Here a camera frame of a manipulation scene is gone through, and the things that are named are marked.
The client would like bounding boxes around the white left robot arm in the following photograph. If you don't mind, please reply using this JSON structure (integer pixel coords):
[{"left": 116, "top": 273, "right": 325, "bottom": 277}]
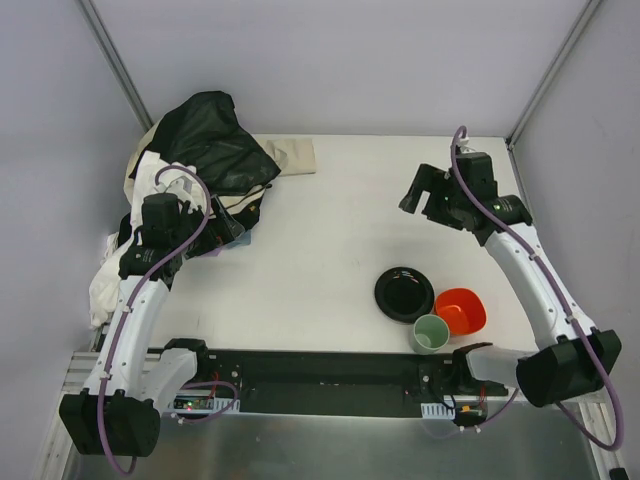
[{"left": 59, "top": 193, "right": 242, "bottom": 458}]

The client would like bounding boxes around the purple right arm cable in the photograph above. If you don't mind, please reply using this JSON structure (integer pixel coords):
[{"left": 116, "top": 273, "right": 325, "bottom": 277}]
[{"left": 451, "top": 125, "right": 626, "bottom": 450}]

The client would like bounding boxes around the black mesh cloth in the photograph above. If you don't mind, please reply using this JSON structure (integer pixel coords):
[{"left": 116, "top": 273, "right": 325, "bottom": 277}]
[{"left": 142, "top": 91, "right": 281, "bottom": 196}]

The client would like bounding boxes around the aluminium front rail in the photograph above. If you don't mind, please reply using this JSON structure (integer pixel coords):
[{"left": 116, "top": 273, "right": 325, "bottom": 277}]
[{"left": 63, "top": 352, "right": 606, "bottom": 403}]

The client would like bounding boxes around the orange bowl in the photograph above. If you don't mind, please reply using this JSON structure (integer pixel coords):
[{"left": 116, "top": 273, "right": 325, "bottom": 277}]
[{"left": 434, "top": 288, "right": 487, "bottom": 336}]

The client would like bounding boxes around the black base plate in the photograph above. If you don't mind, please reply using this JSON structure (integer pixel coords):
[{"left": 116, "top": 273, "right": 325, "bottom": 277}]
[{"left": 173, "top": 350, "right": 508, "bottom": 418}]

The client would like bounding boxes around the blue-grey cloth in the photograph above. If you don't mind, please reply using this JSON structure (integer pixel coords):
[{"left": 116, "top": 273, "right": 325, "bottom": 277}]
[{"left": 226, "top": 231, "right": 252, "bottom": 249}]

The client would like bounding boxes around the left aluminium frame post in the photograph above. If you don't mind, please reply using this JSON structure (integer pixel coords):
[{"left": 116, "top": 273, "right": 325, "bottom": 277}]
[{"left": 76, "top": 0, "right": 153, "bottom": 130}]

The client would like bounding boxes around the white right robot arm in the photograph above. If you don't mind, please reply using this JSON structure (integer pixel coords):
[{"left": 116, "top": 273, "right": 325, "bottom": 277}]
[{"left": 399, "top": 152, "right": 621, "bottom": 407}]

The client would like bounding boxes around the cream black tote bag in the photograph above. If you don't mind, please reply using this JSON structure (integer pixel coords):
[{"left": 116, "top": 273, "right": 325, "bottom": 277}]
[{"left": 124, "top": 126, "right": 265, "bottom": 231}]

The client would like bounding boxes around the aluminium frame post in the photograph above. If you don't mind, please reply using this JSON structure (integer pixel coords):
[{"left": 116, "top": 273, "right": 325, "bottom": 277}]
[
  {"left": 76, "top": 0, "right": 153, "bottom": 130},
  {"left": 505, "top": 0, "right": 604, "bottom": 151}
]

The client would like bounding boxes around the beige folded cloth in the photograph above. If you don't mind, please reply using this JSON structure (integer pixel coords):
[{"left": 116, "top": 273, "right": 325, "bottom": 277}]
[{"left": 262, "top": 138, "right": 317, "bottom": 176}]

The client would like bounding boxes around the pale green cup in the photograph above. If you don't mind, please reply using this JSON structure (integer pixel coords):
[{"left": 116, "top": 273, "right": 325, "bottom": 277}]
[{"left": 409, "top": 314, "right": 450, "bottom": 355}]

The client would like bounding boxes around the right aluminium frame post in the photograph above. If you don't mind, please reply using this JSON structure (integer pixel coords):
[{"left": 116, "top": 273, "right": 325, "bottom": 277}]
[{"left": 505, "top": 0, "right": 604, "bottom": 151}]

